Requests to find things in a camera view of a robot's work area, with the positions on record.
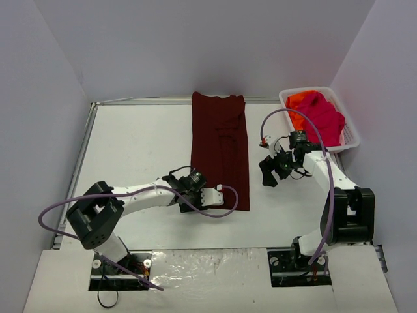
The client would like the maroon t shirt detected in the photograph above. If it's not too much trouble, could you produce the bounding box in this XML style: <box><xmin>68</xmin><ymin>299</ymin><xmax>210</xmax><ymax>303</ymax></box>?
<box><xmin>190</xmin><ymin>92</ymin><xmax>250</xmax><ymax>211</ymax></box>

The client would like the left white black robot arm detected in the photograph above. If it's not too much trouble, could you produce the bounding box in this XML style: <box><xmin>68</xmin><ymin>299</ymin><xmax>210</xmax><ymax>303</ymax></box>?
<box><xmin>66</xmin><ymin>170</ymin><xmax>213</xmax><ymax>273</ymax></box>

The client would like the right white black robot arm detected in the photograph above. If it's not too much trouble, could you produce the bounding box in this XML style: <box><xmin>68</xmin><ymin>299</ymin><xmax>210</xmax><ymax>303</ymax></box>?
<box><xmin>259</xmin><ymin>131</ymin><xmax>375</xmax><ymax>269</ymax></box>

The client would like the pink t shirt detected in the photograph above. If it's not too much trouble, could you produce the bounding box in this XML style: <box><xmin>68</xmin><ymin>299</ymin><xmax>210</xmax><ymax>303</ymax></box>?
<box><xmin>297</xmin><ymin>91</ymin><xmax>345</xmax><ymax>147</ymax></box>

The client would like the orange t shirt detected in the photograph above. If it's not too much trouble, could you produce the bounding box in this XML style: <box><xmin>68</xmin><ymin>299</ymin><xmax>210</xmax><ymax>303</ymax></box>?
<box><xmin>285</xmin><ymin>90</ymin><xmax>314</xmax><ymax>130</ymax></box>

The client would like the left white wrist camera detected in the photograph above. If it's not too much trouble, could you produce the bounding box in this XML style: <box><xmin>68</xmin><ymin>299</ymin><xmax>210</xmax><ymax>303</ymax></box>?
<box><xmin>200</xmin><ymin>188</ymin><xmax>224</xmax><ymax>207</ymax></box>

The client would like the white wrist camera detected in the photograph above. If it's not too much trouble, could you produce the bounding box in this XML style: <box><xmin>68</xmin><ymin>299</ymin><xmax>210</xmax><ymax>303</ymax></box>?
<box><xmin>200</xmin><ymin>188</ymin><xmax>224</xmax><ymax>207</ymax></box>
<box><xmin>259</xmin><ymin>135</ymin><xmax>281</xmax><ymax>158</ymax></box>

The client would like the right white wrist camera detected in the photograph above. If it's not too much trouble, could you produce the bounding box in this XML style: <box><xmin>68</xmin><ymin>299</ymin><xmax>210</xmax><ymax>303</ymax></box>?
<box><xmin>259</xmin><ymin>135</ymin><xmax>281</xmax><ymax>158</ymax></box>

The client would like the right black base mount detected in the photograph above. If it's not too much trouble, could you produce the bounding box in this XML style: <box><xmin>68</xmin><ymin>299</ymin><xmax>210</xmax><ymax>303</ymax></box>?
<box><xmin>267</xmin><ymin>248</ymin><xmax>332</xmax><ymax>288</ymax></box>

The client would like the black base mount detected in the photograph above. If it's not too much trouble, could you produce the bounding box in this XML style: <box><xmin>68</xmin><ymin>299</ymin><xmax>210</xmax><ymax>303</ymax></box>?
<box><xmin>89</xmin><ymin>250</ymin><xmax>152</xmax><ymax>291</ymax></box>
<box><xmin>267</xmin><ymin>248</ymin><xmax>332</xmax><ymax>288</ymax></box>

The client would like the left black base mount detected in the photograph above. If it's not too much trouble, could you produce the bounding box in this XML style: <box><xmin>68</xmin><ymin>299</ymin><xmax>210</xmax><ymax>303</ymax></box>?
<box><xmin>89</xmin><ymin>250</ymin><xmax>152</xmax><ymax>291</ymax></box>

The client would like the thin black cable loop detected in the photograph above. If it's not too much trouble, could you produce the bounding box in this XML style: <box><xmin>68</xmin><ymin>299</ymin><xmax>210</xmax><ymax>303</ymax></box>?
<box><xmin>97</xmin><ymin>288</ymin><xmax>121</xmax><ymax>309</ymax></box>

